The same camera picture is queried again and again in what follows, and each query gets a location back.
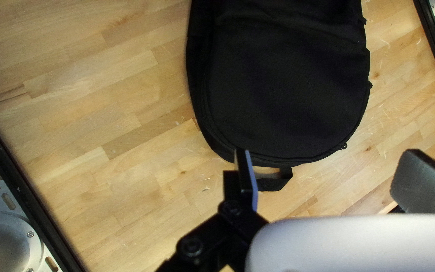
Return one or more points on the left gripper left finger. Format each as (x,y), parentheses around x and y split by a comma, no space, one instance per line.
(240,226)

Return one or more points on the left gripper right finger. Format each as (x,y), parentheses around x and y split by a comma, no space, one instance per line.
(425,185)

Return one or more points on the black backpack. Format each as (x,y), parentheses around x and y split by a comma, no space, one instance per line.
(278,94)

